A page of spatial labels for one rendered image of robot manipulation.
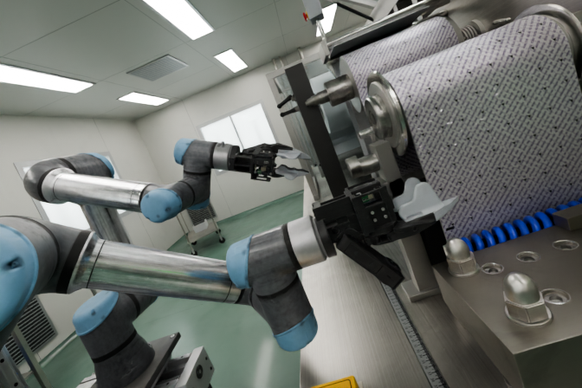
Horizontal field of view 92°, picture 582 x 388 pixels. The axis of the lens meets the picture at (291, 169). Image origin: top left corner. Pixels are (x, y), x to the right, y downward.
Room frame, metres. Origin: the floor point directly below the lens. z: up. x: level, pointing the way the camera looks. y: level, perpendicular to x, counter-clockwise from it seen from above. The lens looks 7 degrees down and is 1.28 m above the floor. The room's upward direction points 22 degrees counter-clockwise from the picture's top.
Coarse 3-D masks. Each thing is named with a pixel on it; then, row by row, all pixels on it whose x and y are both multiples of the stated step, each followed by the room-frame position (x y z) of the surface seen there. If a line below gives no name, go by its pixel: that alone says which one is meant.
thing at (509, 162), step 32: (544, 96) 0.39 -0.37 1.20; (576, 96) 0.38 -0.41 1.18; (448, 128) 0.40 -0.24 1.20; (480, 128) 0.40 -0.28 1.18; (512, 128) 0.39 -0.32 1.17; (544, 128) 0.39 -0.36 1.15; (576, 128) 0.39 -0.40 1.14; (448, 160) 0.40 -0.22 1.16; (480, 160) 0.40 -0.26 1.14; (512, 160) 0.40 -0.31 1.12; (544, 160) 0.39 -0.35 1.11; (576, 160) 0.39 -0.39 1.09; (448, 192) 0.41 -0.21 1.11; (480, 192) 0.40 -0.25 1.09; (512, 192) 0.40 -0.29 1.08; (544, 192) 0.39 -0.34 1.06; (576, 192) 0.39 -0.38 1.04; (448, 224) 0.41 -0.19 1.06; (480, 224) 0.40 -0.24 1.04; (512, 224) 0.40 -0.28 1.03
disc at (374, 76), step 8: (376, 72) 0.44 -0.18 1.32; (368, 80) 0.49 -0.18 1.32; (376, 80) 0.45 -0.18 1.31; (384, 80) 0.42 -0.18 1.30; (368, 88) 0.51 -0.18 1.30; (384, 88) 0.43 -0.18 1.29; (368, 96) 0.53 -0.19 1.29; (392, 96) 0.40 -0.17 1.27; (392, 104) 0.41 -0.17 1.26; (400, 112) 0.40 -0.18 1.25; (400, 120) 0.40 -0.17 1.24; (400, 128) 0.41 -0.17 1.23; (400, 136) 0.42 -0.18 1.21; (400, 144) 0.44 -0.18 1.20; (400, 152) 0.45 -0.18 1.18
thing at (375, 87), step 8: (568, 40) 0.39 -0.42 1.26; (376, 88) 0.45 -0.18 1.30; (384, 96) 0.43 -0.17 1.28; (392, 112) 0.41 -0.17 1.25; (392, 120) 0.43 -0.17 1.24; (392, 128) 0.44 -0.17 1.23; (408, 128) 0.42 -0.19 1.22; (392, 136) 0.45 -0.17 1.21; (408, 136) 0.43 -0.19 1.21; (392, 144) 0.47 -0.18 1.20
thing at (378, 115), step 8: (376, 96) 0.46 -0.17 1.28; (368, 104) 0.47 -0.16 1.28; (376, 104) 0.44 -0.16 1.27; (384, 104) 0.44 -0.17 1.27; (368, 112) 0.48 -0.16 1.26; (376, 112) 0.44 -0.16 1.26; (384, 112) 0.44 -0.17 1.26; (368, 120) 0.51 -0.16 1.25; (376, 120) 0.45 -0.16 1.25; (384, 120) 0.44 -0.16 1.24; (376, 128) 0.47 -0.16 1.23; (384, 128) 0.44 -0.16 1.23; (376, 136) 0.49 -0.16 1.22; (384, 136) 0.45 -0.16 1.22
